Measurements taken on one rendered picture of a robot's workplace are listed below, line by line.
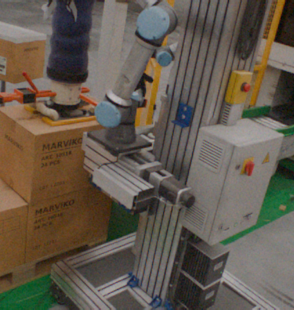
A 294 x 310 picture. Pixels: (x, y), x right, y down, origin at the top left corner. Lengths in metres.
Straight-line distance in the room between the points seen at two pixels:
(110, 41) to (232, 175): 2.34
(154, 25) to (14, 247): 1.45
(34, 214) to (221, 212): 1.09
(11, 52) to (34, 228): 1.91
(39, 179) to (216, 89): 1.06
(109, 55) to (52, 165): 1.72
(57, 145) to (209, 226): 0.92
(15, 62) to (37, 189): 1.83
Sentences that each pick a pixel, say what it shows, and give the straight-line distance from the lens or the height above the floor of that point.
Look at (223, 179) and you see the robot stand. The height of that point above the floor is 1.07.
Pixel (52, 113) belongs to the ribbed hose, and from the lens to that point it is 2.38.
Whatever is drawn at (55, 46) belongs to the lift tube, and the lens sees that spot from 2.40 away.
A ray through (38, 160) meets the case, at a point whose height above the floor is 0.79.
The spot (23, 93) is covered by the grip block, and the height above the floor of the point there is 1.09.
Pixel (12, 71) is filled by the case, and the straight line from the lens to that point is 4.08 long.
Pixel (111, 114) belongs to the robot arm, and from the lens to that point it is 1.86.
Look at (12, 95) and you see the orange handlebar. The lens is 2.35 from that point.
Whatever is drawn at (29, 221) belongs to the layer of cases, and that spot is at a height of 0.43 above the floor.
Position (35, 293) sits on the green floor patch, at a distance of 2.72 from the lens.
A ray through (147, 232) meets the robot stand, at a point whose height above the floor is 0.56.
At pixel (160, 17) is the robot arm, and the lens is 1.72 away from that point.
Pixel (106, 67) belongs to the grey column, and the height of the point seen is 0.89.
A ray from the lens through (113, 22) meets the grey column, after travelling 3.87.
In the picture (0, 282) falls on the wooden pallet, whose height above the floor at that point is 0.02.
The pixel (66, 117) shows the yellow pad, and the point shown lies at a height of 0.97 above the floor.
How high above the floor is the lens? 1.84
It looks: 24 degrees down
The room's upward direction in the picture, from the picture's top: 11 degrees clockwise
